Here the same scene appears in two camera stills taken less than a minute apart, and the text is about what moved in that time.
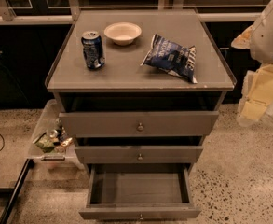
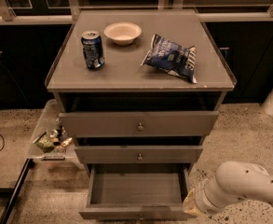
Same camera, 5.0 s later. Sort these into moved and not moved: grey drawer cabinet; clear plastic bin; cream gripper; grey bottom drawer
Moved: cream gripper
Not moved: grey bottom drawer; clear plastic bin; grey drawer cabinet
